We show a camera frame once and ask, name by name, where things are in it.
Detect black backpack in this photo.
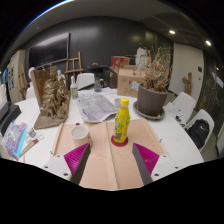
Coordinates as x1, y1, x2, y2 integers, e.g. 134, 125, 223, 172
186, 119, 210, 150

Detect white chair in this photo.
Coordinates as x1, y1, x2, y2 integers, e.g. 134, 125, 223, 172
165, 91, 198, 125
25, 84, 36, 100
184, 108, 215, 153
75, 72, 96, 91

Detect beige cabinet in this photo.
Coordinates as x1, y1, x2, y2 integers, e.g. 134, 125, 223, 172
7, 49, 27, 104

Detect wooden wall figure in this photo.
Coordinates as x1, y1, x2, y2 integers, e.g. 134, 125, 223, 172
181, 71, 194, 96

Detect red box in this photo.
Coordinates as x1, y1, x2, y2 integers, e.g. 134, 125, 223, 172
110, 55, 131, 71

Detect light wooden drawing board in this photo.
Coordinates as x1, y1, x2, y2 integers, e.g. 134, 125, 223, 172
49, 117, 168, 191

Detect printed paper sheet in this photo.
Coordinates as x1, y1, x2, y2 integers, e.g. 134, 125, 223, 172
76, 91, 119, 124

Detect black wall screen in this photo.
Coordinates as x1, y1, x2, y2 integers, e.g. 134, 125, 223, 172
28, 32, 71, 69

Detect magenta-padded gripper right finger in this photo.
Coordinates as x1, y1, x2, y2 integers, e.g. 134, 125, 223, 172
131, 142, 183, 186

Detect beige cup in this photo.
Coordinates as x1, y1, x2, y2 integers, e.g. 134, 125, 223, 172
70, 123, 91, 148

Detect white bottle with green label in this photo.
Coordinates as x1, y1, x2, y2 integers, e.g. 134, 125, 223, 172
70, 75, 79, 100

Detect brown cardboard box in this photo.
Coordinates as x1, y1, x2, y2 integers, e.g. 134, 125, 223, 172
116, 68, 147, 98

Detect glass jug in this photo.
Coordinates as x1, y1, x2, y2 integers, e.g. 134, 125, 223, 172
93, 77, 104, 93

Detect white plaster bust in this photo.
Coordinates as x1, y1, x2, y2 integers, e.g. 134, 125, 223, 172
28, 66, 36, 82
57, 69, 67, 88

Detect flat round red coaster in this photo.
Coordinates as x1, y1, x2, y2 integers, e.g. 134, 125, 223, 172
110, 134, 130, 148

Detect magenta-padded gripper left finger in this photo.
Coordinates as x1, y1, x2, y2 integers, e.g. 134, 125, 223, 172
42, 143, 92, 186

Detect yellow drink bottle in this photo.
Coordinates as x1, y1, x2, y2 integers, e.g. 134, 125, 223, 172
113, 97, 131, 144

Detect grey plant saucer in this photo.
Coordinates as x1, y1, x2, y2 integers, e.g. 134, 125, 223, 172
132, 100, 166, 121

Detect wooden paint brush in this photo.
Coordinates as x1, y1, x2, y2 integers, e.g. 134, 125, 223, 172
19, 133, 45, 158

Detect small paint jar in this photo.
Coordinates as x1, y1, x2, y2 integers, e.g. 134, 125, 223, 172
26, 126, 37, 139

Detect wooden easel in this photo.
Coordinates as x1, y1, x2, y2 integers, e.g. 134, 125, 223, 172
64, 50, 84, 88

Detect dried plant in grey pot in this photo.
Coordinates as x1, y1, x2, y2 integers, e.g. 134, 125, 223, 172
135, 44, 173, 117

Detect colourful book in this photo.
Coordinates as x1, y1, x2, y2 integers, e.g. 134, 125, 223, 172
1, 121, 29, 161

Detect brown wooden tree sculpture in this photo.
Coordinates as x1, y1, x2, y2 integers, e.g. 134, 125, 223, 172
30, 66, 72, 130

